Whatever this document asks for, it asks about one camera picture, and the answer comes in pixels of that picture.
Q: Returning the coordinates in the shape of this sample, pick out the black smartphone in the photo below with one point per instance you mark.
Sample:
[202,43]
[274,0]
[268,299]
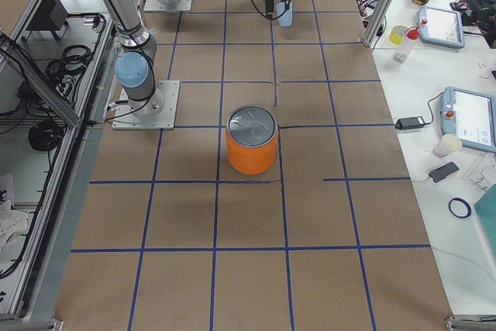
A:
[441,173]

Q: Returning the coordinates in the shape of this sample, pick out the white paper cup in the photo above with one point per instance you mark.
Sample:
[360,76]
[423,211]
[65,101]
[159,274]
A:
[448,144]

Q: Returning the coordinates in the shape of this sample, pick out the light blue plastic cup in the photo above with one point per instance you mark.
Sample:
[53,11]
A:
[284,19]

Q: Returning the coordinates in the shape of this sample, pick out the white crumpled cloth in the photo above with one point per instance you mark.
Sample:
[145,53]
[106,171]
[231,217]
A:
[13,222]

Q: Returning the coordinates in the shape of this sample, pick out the far blue teach pendant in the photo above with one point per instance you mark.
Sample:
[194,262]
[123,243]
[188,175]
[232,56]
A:
[441,27]

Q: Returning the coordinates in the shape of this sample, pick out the near blue teach pendant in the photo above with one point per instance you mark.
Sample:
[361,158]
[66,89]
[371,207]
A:
[470,116]

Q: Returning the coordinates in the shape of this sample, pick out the orange can with grey lid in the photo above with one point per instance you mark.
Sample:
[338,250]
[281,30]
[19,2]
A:
[251,139]

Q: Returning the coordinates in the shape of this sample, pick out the blue teach pendant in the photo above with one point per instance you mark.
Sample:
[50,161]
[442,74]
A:
[470,116]
[441,27]

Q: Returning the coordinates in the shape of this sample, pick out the black power adapter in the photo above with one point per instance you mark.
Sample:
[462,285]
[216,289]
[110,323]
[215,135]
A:
[407,123]

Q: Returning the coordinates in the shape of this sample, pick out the clear bottle red cap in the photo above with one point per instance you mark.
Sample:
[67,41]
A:
[409,40]

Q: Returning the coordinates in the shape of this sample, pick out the aluminium frame post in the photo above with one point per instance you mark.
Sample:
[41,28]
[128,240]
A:
[383,1]

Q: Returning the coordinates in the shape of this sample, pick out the yellow tape roll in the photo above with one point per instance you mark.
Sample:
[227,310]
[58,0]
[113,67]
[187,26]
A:
[397,34]

